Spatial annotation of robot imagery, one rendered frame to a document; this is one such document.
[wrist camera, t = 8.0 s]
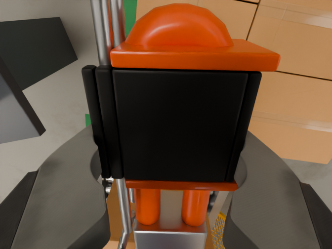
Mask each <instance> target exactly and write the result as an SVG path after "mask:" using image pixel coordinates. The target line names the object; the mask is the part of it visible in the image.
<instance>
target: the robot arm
mask: <svg viewBox="0 0 332 249"><path fill-rule="evenodd" d="M101 173H102V168H101V162H100V157H99V151H98V146H97V145H96V144H95V141H94V135H93V130H92V125H91V124H90V125H88V126H87V127H85V128H84V129H83V130H81V131H80V132H79V133H77V134H76V135H75V136H73V137H72V138H71V139H69V140H68V141H66V142H65V143H64V144H62V145H61V146H60V147H59V148H58V149H56V150H55V151H54V152H53V153H52V154H51V155H50V156H49V157H48V158H47V159H46V160H45V161H44V162H43V163H42V164H41V166H40V167H39V168H38V169H37V170H36V171H32V172H28V173H27V174H26V175H25V176H24V177H23V179H22V180H21V181H20V182H19V183H18V184H17V185H16V187H15V188H14V189H13V190H12V191H11V192H10V193H9V194H8V196H7V197H6V198H5V199H4V200H3V201H2V203H1V204H0V249H103V248H104V247H105V246H106V245H107V243H108V241H109V239H110V236H111V232H110V223H109V215H108V209H107V203H106V197H105V191H104V187H103V185H102V184H100V183H99V182H98V181H97V180H98V178H99V176H100V175H101ZM234 179H235V181H236V183H237V185H238V189H237V190H235V191H234V193H233V196H232V199H231V203H230V205H229V209H228V212H227V216H226V219H225V225H224V231H223V238H222V242H223V245H224V247H225V249H332V212H331V211H330V209H329V208H328V207H327V206H326V204H325V203H324V202H323V201H322V199H321V198H320V197H319V196H318V194H317V193H316V192H315V190H314V189H313V188H312V187H311V185H310V184H306V183H302V182H301V181H300V180H299V179H298V177H297V176H296V175H295V173H294V172H293V171H292V170H291V168H290V167H289V166H288V165H287V164H286V163H285V162H284V161H283V160H282V159H281V158H280V157H279V156H278V155H277V154H276V153H275V152H274V151H272V150H271V149H270V148H269V147H268V146H266V145H265V144H264V143H263V142H262V141H260V140H259V139H258V138H257V137H256V136H254V135H253V134H252V133H251V132H250V131H247V135H246V138H245V142H244V146H243V150H242V152H241V153H240V157H239V160H238V164H237V167H236V171H235V174H234Z"/></svg>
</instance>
